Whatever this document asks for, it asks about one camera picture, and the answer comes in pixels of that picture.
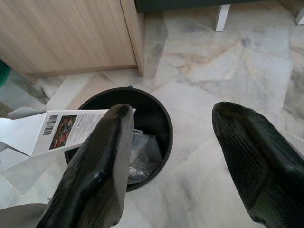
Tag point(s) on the light wooden cabinet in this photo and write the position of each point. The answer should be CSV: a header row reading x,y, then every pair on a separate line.
x,y
66,35

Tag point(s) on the crumpled clear plastic wrapper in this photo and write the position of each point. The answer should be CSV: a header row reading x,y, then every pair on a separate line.
x,y
140,171

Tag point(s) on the round black rubbish bin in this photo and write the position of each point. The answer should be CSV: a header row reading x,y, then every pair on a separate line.
x,y
154,114

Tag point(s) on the green plastic crate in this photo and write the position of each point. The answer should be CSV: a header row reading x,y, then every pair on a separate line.
x,y
4,73

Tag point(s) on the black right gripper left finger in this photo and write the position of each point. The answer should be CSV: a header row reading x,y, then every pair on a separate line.
x,y
95,171

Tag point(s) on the dark green bench seat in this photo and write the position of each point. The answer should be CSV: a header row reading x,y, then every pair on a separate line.
x,y
178,3

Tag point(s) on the white furniture leg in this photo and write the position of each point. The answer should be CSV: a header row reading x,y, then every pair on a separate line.
x,y
222,17

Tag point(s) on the white paper packet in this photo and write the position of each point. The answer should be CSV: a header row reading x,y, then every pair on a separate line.
x,y
142,142

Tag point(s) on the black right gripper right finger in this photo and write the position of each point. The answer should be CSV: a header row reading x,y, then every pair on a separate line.
x,y
261,166

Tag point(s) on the long white printed carton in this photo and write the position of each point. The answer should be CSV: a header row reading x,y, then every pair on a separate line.
x,y
31,133

